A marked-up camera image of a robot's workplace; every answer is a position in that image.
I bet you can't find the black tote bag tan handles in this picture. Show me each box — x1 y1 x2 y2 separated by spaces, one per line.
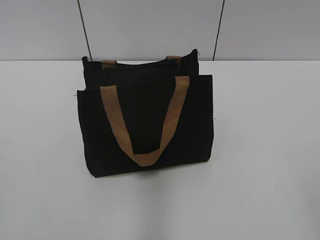
76 49 214 178

